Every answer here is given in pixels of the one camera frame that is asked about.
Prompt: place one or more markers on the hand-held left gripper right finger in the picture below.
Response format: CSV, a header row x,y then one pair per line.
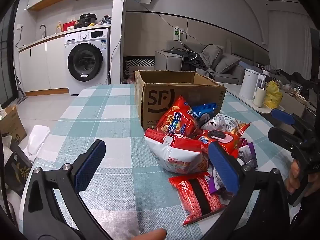
x,y
222,165

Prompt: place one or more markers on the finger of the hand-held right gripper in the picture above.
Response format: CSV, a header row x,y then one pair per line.
x,y
282,116
280,136

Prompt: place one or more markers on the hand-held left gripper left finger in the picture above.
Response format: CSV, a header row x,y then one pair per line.
x,y
88,165

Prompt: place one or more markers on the small purple snack packet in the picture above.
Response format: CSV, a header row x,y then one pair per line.
x,y
215,182

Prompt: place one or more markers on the red cookie packet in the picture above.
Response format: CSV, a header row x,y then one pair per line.
x,y
230,142

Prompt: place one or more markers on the white and orange snack packet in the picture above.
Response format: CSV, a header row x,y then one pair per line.
x,y
222,123

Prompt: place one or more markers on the red black-striped snack packet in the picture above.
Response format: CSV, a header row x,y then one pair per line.
x,y
195,197

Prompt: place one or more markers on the white and red snack bag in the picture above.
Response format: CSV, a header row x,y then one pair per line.
x,y
172,155

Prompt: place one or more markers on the blue cookie packet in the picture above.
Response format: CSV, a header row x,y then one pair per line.
x,y
205,111

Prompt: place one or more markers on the red chips bag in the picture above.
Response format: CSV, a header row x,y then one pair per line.
x,y
175,120

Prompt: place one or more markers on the brown cardboard box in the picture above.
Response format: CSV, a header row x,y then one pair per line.
x,y
162,97

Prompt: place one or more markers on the person's right hand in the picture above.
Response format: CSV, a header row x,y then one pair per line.
x,y
293,177

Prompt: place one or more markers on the person's left hand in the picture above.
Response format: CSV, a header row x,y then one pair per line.
x,y
152,235

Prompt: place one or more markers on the yellow plastic bag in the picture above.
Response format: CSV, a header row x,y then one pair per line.
x,y
273,96

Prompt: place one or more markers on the cream tumbler cup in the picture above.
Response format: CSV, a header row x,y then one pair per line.
x,y
259,97

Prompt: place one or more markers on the white electric kettle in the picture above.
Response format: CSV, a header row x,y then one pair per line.
x,y
248,85

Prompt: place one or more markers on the teal checkered tablecloth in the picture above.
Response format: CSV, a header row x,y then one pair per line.
x,y
112,120

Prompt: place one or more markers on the white side table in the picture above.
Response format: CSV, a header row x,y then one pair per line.
x,y
233,90

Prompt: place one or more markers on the white plastic bag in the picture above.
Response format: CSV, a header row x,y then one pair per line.
x,y
37,137

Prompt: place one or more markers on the black printed bag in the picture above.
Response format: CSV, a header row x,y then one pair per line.
x,y
17,172

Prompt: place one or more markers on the grey smooth pillow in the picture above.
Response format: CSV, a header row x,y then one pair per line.
x,y
227,63

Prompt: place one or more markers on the open brown floor carton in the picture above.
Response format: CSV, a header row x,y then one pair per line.
x,y
12,127

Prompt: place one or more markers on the grey rumpled pillow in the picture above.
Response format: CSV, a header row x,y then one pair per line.
x,y
212,55

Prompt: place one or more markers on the grey floor mop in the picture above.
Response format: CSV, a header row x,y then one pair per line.
x,y
21,97

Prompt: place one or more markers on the white washing machine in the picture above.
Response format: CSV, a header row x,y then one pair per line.
x,y
85,62

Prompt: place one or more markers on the dark clothes pile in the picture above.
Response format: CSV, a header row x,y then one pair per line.
x,y
190,60

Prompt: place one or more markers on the white base kitchen cabinets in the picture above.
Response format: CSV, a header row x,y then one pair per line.
x,y
40,65

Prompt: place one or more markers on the black white patterned board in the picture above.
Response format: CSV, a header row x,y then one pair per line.
x,y
140,63

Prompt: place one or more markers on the grey sofa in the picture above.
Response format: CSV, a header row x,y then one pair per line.
x,y
167,60

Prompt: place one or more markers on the dark glass door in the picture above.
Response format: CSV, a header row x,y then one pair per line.
x,y
7,55

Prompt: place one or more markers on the red box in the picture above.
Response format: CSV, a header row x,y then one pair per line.
x,y
68,26

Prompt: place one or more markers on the yellow soap bottle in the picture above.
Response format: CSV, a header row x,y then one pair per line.
x,y
59,28

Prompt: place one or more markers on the curved kitchen faucet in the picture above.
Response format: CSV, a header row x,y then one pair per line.
x,y
45,31

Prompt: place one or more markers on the black pressure cooker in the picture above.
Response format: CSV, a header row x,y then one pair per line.
x,y
87,21

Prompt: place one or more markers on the white green wall charger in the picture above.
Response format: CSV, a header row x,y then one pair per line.
x,y
176,33

